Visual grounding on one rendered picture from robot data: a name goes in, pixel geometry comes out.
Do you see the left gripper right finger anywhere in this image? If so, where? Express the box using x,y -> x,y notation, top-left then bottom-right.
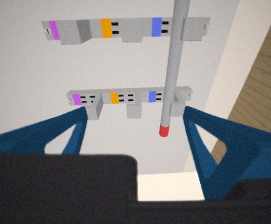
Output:
183,106 -> 271,200

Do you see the grey metal bar with red end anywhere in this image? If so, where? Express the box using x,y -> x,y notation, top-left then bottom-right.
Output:
159,0 -> 190,137

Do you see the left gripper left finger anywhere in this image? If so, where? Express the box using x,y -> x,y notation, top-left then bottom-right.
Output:
0,107 -> 88,154

